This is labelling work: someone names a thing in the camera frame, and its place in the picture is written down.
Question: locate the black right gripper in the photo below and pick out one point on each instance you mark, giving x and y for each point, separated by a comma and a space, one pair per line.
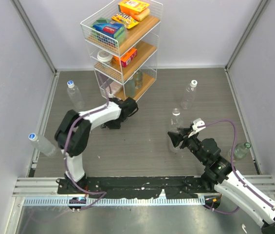
176, 138

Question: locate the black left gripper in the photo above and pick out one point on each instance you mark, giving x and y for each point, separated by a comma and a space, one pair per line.
110, 126

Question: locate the clear plastic bottle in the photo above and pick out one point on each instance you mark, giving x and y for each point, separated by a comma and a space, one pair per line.
176, 122
188, 97
76, 97

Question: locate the blue and white bottle cap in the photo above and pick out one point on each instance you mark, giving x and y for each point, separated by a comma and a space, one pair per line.
70, 84

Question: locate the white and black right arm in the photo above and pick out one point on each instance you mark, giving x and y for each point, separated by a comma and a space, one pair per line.
221, 176

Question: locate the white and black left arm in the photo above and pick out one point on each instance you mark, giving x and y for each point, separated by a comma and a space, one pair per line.
74, 131

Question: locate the green glass bottle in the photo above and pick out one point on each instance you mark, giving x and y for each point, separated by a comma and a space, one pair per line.
241, 151

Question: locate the clear bottle with blue cap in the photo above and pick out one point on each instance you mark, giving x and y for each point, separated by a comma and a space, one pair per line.
42, 144

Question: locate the glass jar, bottom shelf front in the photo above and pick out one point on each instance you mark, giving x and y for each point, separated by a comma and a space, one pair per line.
130, 88

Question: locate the glass jar, shelf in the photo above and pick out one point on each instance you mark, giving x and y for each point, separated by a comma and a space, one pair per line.
138, 78
130, 88

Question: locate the white box, bottom shelf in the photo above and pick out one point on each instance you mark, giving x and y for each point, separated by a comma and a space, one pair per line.
114, 87

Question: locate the glass jar, bottom shelf back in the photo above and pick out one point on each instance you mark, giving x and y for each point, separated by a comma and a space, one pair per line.
138, 78

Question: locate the orange box, middle shelf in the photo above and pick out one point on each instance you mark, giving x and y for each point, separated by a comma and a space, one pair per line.
125, 60

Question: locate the white lidded paper cup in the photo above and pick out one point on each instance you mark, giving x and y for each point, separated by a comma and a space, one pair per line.
104, 57

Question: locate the yellow candy bag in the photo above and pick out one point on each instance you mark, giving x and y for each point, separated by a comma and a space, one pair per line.
125, 19

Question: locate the green and blue box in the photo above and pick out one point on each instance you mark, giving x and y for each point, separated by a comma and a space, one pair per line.
109, 32

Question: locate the yellow sponge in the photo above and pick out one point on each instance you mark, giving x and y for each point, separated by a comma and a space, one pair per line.
142, 15

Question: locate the orange snack box, top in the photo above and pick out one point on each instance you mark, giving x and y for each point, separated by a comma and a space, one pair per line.
132, 6

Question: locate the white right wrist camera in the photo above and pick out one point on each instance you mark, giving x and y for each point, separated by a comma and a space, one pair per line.
196, 127

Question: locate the white wire shelf rack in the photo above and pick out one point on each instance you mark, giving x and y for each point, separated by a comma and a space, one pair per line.
123, 42

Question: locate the white slotted cable duct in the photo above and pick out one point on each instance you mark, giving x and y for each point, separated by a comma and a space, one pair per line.
75, 201

